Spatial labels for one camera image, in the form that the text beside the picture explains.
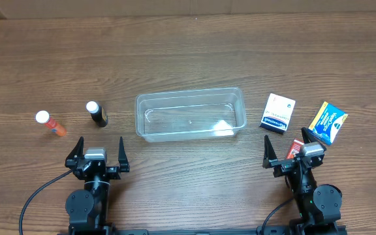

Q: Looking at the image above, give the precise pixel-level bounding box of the right black cable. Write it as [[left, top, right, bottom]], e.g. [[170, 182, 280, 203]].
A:
[[260, 176, 298, 234]]

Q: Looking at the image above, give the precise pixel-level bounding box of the left black cable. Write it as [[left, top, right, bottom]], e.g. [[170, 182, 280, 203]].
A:
[[18, 168, 75, 235]]

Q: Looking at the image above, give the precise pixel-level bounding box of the white blue bandage box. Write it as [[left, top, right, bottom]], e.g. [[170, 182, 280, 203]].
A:
[[259, 93, 296, 134]]

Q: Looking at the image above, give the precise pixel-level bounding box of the blue yellow VapoDrops box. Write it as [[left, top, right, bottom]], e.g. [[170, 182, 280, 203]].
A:
[[309, 101, 348, 145]]

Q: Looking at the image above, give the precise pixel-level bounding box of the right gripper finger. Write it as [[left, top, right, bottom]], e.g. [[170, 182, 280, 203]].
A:
[[301, 127, 326, 151], [263, 135, 277, 162]]

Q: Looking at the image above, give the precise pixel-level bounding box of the black bottle white cap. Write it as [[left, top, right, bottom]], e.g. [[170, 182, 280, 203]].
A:
[[86, 101, 108, 127]]

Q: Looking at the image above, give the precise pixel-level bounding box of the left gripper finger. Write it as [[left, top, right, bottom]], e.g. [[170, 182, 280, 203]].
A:
[[66, 136, 84, 161], [118, 137, 129, 167]]

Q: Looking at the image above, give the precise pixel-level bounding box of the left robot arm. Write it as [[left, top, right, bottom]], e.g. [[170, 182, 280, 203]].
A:
[[65, 137, 130, 234]]

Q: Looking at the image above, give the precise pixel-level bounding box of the red white small box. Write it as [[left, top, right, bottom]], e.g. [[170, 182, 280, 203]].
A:
[[286, 139, 304, 159]]

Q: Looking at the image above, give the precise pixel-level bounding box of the clear plastic container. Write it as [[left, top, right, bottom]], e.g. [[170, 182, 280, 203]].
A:
[[134, 87, 247, 142]]

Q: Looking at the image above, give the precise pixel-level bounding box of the orange tube white cap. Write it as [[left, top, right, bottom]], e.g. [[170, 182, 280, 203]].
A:
[[35, 110, 67, 136]]

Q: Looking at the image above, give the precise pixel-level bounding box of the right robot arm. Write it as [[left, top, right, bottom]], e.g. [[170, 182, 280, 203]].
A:
[[257, 127, 347, 235]]

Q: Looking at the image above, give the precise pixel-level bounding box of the black cable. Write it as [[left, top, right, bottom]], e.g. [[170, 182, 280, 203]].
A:
[[18, 168, 75, 235], [260, 176, 298, 234]]

